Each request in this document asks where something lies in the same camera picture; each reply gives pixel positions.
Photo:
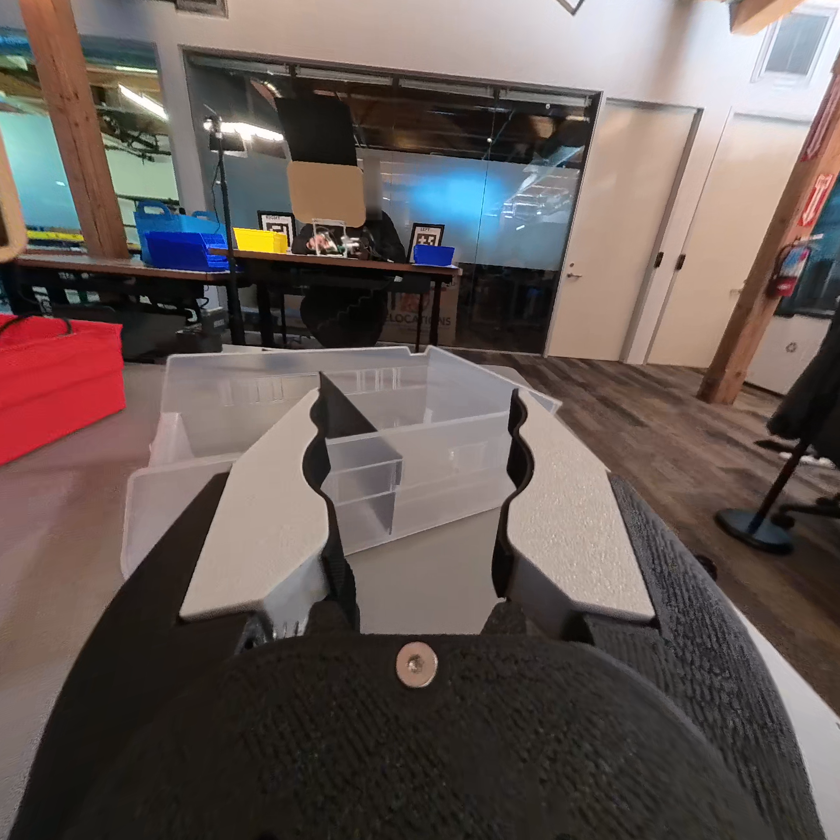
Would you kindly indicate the yellow plastic bin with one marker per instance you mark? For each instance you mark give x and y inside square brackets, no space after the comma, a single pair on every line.
[259,241]

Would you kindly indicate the black light stand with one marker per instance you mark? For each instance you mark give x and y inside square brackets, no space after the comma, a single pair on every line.
[226,229]

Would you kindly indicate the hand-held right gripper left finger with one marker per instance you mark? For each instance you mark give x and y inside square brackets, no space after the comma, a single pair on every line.
[262,525]

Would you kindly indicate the red fire extinguisher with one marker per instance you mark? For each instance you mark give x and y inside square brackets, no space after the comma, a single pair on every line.
[787,269]

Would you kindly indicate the blue plastic bin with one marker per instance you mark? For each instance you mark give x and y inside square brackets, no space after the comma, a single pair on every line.
[184,253]
[433,256]
[170,220]

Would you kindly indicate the black coat stand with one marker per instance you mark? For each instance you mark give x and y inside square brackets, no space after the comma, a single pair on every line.
[754,525]

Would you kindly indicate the dark hanging cloth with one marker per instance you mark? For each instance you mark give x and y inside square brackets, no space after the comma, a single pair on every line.
[814,394]

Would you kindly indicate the clear plastic organiser box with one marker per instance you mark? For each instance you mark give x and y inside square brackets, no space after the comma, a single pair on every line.
[426,394]

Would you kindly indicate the white door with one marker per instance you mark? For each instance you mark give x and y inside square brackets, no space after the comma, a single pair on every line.
[722,249]
[617,229]

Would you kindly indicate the wooden desk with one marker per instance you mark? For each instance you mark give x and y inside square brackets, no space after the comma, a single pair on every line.
[341,262]
[98,264]

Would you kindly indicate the fiducial tag sign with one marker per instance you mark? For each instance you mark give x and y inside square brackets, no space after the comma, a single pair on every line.
[426,236]
[275,226]

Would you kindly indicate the wooden post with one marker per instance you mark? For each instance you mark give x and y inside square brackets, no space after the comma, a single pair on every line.
[761,275]
[79,131]

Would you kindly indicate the red plastic bin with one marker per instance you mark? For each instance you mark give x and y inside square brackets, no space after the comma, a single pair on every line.
[59,394]

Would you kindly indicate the red sign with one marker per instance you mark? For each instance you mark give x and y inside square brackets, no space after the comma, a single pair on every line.
[823,128]
[814,200]

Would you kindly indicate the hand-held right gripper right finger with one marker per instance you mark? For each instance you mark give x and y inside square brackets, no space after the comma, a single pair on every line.
[571,525]

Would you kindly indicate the black square panel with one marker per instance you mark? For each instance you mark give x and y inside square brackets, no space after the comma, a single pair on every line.
[315,131]

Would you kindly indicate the cardboard box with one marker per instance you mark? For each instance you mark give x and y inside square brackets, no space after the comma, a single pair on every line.
[426,315]

